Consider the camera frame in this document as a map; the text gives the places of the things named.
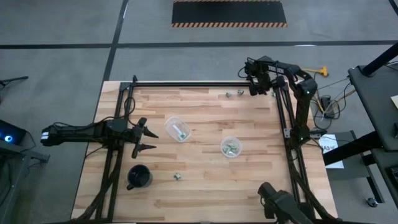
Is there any rectangular clear plastic bin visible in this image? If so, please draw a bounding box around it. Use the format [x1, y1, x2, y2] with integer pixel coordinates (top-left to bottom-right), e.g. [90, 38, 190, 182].
[164, 116, 193, 143]

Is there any white paper sheet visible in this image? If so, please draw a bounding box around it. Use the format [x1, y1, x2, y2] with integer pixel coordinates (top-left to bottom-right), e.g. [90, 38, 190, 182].
[317, 133, 345, 169]

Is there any grey metal stand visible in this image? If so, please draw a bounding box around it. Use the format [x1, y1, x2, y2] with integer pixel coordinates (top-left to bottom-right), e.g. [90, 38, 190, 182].
[0, 145, 50, 224]

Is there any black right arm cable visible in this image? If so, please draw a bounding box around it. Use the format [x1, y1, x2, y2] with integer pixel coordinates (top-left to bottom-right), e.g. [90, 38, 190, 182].
[238, 65, 251, 79]

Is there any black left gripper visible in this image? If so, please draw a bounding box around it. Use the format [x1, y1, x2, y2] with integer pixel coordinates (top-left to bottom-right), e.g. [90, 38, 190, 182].
[126, 117, 159, 159]

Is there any black desk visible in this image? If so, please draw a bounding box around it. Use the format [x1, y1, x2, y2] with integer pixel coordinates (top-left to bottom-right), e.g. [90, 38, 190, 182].
[347, 63, 398, 152]

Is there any black desk leg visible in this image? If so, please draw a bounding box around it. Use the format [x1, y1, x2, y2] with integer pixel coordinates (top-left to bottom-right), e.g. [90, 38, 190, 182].
[322, 130, 384, 167]

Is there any black metal table frame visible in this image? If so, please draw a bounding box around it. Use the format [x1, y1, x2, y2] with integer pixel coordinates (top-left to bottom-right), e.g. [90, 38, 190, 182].
[73, 74, 340, 224]

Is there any black mug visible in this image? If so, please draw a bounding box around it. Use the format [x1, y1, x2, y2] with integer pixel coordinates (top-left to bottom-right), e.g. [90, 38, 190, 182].
[126, 164, 154, 191]

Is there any black pole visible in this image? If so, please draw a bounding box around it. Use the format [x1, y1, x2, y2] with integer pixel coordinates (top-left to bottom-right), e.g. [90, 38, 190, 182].
[362, 42, 398, 77]

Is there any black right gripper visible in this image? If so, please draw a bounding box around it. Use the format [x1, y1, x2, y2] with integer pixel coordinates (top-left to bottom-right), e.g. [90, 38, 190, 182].
[248, 73, 272, 96]

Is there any computer with blue light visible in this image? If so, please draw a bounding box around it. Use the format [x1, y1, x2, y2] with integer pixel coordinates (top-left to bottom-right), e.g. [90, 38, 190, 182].
[0, 119, 27, 151]

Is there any round clear plastic bin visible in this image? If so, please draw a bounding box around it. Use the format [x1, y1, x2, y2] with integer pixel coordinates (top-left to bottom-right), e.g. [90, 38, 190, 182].
[220, 136, 243, 159]

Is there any black tripod leg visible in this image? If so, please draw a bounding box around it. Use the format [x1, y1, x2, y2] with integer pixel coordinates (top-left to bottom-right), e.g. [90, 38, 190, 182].
[0, 75, 29, 88]

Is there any black hazard striped floor mat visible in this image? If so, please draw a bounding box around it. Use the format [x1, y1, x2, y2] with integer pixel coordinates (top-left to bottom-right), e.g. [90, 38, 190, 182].
[172, 0, 288, 28]

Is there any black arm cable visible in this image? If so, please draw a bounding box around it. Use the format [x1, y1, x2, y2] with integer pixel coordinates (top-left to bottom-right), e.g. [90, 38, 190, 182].
[238, 65, 251, 79]
[52, 96, 137, 129]

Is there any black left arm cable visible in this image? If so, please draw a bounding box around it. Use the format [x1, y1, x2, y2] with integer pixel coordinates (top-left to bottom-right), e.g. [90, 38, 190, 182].
[52, 96, 137, 129]

